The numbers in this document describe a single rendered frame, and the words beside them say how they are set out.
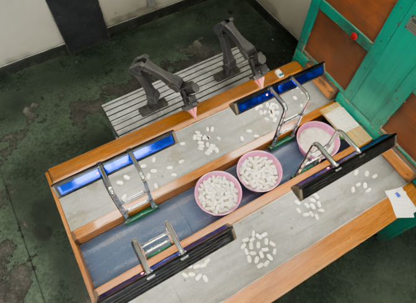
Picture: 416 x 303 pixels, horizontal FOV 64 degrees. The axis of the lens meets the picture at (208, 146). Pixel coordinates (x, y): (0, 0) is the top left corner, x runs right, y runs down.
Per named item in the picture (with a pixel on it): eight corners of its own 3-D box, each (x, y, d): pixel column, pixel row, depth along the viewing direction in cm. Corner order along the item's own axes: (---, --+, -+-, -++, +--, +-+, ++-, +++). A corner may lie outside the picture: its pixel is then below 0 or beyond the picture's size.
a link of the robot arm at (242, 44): (257, 48, 205) (228, 11, 209) (247, 54, 202) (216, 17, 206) (251, 59, 217) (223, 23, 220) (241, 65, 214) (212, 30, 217)
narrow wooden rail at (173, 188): (76, 237, 182) (69, 232, 173) (329, 109, 230) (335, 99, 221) (80, 246, 180) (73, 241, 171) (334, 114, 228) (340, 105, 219)
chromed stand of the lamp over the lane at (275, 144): (252, 130, 218) (264, 85, 179) (277, 118, 223) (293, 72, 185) (269, 152, 210) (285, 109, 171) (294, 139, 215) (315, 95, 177)
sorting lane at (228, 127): (55, 189, 190) (54, 187, 188) (305, 74, 238) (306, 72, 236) (72, 234, 177) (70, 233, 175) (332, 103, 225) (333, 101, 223)
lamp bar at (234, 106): (228, 106, 182) (229, 97, 176) (316, 65, 199) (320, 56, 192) (236, 116, 179) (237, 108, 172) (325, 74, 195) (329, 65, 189)
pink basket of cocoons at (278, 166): (226, 180, 200) (227, 173, 191) (251, 150, 210) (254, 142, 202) (262, 206, 192) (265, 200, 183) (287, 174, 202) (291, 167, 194)
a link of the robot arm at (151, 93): (161, 96, 219) (141, 59, 193) (158, 104, 215) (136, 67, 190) (153, 96, 221) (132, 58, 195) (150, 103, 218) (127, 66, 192)
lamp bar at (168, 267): (95, 298, 132) (90, 296, 126) (227, 223, 149) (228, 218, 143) (102, 318, 129) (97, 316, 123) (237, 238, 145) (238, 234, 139)
